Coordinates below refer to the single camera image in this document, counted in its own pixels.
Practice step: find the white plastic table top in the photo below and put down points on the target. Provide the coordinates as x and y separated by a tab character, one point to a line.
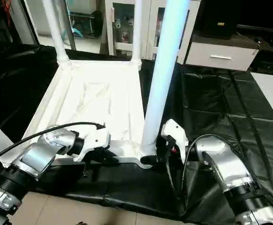
94	103

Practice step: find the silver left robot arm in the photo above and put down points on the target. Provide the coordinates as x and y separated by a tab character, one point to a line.
33	159

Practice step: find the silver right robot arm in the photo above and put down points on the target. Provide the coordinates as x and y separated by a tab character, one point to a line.
230	168

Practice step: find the black plastic mat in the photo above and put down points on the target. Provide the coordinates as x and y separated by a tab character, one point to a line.
220	108

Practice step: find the white drawer unit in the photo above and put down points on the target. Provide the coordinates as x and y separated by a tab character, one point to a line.
220	56

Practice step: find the teal floor stand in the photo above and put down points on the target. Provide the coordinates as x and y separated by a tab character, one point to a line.
77	30

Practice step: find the white glass door cabinet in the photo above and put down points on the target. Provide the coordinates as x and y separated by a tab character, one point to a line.
127	28

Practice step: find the black box device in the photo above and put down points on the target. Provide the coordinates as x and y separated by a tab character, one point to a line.
218	18

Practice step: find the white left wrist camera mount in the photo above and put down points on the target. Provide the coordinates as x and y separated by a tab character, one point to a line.
96	138

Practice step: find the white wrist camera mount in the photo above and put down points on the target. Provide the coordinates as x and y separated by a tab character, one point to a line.
96	138
173	133

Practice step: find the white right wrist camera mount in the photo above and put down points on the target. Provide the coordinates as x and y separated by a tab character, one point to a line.
173	133

